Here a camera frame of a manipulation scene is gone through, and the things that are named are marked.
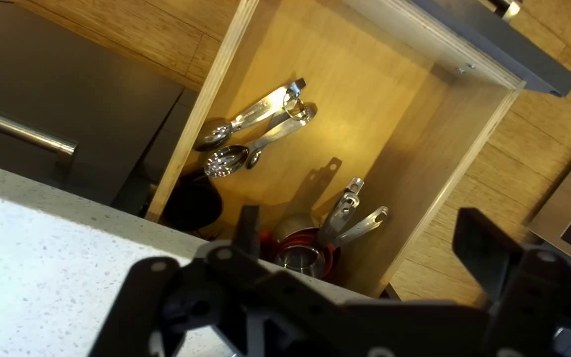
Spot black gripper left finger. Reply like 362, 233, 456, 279
89, 204, 313, 357

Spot black round object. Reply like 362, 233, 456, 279
160, 166, 226, 233

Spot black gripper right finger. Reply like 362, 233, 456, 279
452, 206, 571, 357

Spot wooden drawer with dark front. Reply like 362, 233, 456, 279
144, 0, 571, 299

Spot long steel bar drawer handle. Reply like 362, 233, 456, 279
0, 101, 79, 158

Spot dark closed drawer front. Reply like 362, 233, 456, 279
0, 0, 198, 220

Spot red steel measuring cups set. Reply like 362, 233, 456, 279
257, 174, 390, 279

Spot steel handle of wooden drawer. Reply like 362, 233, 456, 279
479, 0, 523, 21

